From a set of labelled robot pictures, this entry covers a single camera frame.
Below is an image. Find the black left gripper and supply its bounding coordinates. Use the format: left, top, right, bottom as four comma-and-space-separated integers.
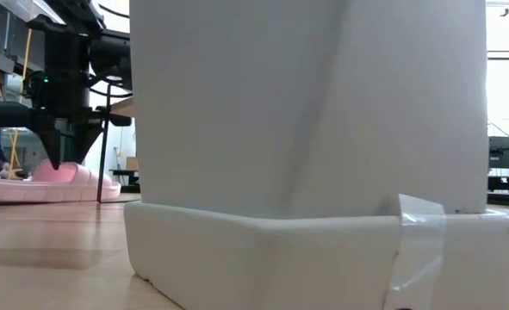
0, 96, 133, 171

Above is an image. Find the pink slide sandal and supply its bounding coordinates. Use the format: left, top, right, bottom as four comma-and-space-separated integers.
0, 158, 122, 206

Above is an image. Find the dark background table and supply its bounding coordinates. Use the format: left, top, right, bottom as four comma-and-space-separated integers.
109, 168, 141, 194

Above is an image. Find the clear tape strip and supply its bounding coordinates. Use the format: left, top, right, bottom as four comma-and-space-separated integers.
382, 193, 448, 310

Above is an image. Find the dark green machine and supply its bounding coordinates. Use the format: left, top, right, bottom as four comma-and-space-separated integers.
487, 135, 509, 195

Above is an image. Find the wooden shelf with black frame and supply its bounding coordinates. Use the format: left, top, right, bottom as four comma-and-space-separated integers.
96, 83, 136, 204

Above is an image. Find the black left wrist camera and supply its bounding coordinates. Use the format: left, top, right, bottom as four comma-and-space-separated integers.
21, 71, 51, 104

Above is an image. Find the black aluminium table frame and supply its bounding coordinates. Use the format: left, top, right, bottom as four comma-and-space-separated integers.
486, 191, 509, 208

